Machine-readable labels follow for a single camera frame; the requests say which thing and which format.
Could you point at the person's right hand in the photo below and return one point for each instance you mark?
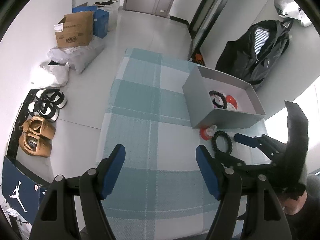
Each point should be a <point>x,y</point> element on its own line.
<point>292,206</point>

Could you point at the brown cardboard box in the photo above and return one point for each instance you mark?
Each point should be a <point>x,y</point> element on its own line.
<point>74,30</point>

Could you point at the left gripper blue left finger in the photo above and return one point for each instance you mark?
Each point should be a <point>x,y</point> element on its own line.
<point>56,217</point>

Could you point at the tan suede shoe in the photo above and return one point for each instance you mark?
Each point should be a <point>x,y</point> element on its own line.
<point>35,145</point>
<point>39,126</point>

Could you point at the blue cardboard box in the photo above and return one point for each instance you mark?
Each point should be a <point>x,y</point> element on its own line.
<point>100,23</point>
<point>84,7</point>

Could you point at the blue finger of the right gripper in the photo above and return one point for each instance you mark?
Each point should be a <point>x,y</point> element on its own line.
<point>230,161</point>
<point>246,140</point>

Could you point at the teal checked tablecloth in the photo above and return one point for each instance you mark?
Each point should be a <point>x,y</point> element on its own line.
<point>160,192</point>

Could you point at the grey Find X9 Pro box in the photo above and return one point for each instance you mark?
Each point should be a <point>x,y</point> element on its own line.
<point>205,92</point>

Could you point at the blue Jordan shoe box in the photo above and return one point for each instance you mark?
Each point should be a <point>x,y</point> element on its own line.
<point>22,189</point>

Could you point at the white parcel bag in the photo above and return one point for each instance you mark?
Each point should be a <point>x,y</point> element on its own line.
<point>50,75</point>

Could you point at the orange black object on floor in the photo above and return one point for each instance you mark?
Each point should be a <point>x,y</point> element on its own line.
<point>198,59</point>

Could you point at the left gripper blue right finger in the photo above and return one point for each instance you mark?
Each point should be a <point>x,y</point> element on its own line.
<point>264,218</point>

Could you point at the red round China badge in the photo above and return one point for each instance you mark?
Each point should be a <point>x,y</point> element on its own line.
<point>231,103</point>

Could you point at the grey plastic parcel bag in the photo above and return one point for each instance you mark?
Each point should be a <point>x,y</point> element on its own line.
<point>78,57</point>

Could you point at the black jacket striped lining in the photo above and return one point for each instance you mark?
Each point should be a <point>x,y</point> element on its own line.
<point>252,56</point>

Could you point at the white plastic bag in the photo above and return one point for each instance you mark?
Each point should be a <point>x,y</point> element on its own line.
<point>112,7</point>

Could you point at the white printed shopping bag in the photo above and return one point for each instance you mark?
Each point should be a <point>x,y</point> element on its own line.
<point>290,9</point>

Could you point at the black white sneaker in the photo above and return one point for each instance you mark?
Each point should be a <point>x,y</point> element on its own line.
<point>52,95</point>
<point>45,110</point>

